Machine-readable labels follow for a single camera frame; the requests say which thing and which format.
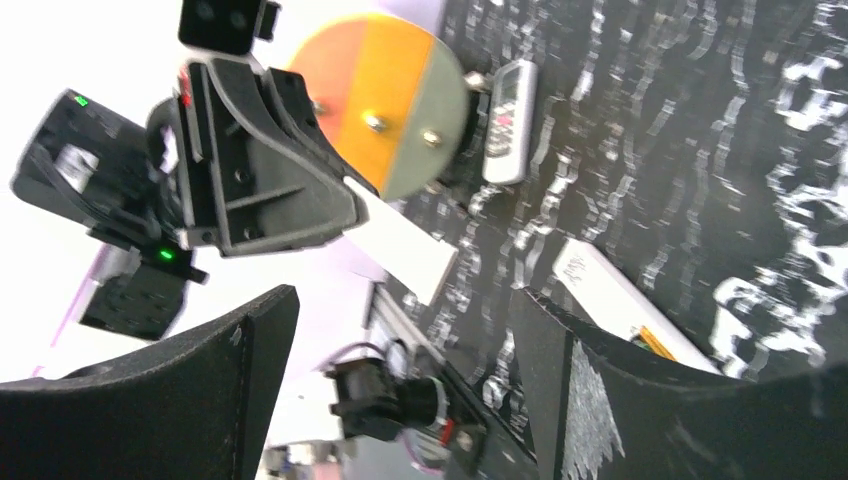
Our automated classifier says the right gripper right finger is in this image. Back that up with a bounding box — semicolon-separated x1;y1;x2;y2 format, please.
510;289;847;479

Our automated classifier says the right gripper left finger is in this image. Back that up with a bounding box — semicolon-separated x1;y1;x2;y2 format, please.
1;285;300;479

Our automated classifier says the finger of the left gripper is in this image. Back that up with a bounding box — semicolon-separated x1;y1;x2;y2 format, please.
178;57;365;257
268;68;378;195

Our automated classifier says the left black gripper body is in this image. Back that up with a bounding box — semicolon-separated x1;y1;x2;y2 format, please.
11;1;279;341

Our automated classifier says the white drum orange lid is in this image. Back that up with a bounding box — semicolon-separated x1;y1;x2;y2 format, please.
286;12;470;201

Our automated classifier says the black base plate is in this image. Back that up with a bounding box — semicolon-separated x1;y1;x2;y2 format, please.
322;352;538;479

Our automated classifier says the white slim remote control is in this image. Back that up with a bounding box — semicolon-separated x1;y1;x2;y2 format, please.
552;239;720;375

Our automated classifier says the white battery cover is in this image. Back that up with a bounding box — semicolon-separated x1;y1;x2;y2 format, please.
343;176;458;306

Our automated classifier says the white remote with dark buttons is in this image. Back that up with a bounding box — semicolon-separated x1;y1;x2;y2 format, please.
482;59;538;185

